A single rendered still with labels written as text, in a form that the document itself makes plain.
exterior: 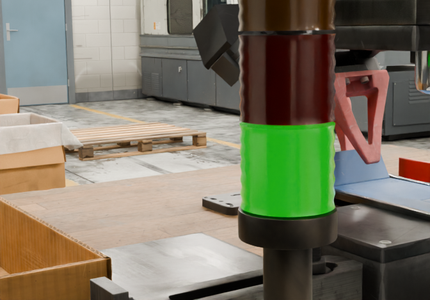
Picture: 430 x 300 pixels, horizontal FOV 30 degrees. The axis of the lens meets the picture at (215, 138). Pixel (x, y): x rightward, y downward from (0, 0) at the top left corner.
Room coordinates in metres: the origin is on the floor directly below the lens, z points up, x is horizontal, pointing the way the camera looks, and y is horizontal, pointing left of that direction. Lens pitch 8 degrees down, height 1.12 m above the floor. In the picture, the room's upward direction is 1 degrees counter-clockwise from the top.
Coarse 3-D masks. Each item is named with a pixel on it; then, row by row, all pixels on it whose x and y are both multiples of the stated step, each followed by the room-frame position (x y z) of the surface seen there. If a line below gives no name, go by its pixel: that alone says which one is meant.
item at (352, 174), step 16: (336, 160) 0.66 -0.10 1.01; (352, 160) 0.67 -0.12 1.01; (336, 176) 0.66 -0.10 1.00; (352, 176) 0.66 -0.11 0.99; (368, 176) 0.67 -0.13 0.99; (384, 176) 0.68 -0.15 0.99; (352, 192) 0.63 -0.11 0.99; (368, 192) 0.62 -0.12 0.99; (384, 192) 0.62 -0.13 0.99; (400, 192) 0.62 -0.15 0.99; (416, 192) 0.62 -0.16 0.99; (416, 208) 0.57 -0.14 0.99
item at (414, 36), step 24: (360, 0) 0.53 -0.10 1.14; (384, 0) 0.52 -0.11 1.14; (408, 0) 0.50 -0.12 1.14; (336, 24) 0.56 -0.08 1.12; (360, 24) 0.53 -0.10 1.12; (384, 24) 0.52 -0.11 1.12; (408, 24) 0.50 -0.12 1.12; (336, 48) 0.56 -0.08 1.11; (360, 48) 0.53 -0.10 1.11; (384, 48) 0.52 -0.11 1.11; (408, 48) 0.50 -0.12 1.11
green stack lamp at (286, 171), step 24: (264, 144) 0.30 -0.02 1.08; (288, 144) 0.30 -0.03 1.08; (312, 144) 0.30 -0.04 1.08; (264, 168) 0.30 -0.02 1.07; (288, 168) 0.30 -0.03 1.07; (312, 168) 0.30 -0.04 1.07; (240, 192) 0.32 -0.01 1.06; (264, 192) 0.30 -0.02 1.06; (288, 192) 0.30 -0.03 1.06; (312, 192) 0.30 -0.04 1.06; (288, 216) 0.30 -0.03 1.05
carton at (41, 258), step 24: (0, 216) 0.71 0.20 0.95; (24, 216) 0.65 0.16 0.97; (0, 240) 0.71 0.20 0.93; (24, 240) 0.65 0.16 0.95; (48, 240) 0.61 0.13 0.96; (72, 240) 0.57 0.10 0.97; (0, 264) 0.71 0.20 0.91; (24, 264) 0.66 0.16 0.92; (48, 264) 0.61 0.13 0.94; (72, 264) 0.51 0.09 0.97; (96, 264) 0.51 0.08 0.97; (0, 288) 0.48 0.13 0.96; (24, 288) 0.49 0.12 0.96; (48, 288) 0.50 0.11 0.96; (72, 288) 0.50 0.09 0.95
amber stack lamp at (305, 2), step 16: (240, 0) 0.31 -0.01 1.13; (256, 0) 0.30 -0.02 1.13; (272, 0) 0.30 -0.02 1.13; (288, 0) 0.30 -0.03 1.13; (304, 0) 0.30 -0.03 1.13; (320, 0) 0.30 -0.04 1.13; (336, 0) 0.31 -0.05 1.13; (240, 16) 0.31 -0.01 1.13; (256, 16) 0.30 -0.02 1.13; (272, 16) 0.30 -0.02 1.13; (288, 16) 0.30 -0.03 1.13; (304, 16) 0.30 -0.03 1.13; (320, 16) 0.30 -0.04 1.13
